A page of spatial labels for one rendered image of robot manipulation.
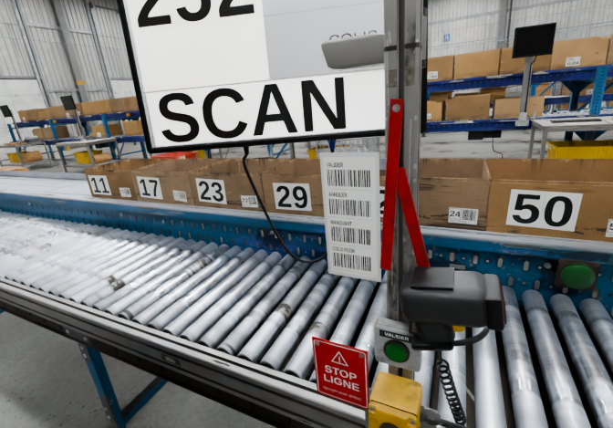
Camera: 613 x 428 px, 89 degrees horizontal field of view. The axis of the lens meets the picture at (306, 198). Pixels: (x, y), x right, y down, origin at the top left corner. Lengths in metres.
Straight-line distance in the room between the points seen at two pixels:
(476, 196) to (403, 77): 0.69
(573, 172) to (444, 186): 0.48
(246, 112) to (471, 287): 0.42
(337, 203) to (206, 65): 0.31
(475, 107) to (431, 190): 4.27
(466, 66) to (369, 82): 5.02
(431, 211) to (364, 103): 0.62
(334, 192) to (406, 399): 0.33
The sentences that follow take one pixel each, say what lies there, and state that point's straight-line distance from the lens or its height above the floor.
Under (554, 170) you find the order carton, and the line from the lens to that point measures 1.37.
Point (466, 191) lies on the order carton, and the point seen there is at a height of 1.01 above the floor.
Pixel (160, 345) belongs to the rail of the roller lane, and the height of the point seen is 0.74.
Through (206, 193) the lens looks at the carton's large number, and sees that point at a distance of 1.47.
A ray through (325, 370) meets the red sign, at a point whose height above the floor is 0.85.
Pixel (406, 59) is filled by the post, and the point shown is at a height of 1.35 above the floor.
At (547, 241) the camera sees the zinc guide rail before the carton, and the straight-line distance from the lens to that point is 1.09.
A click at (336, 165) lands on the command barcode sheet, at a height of 1.23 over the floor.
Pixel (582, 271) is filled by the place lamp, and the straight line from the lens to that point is 1.10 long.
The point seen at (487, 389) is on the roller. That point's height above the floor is 0.75.
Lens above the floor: 1.32
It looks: 18 degrees down
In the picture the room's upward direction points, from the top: 5 degrees counter-clockwise
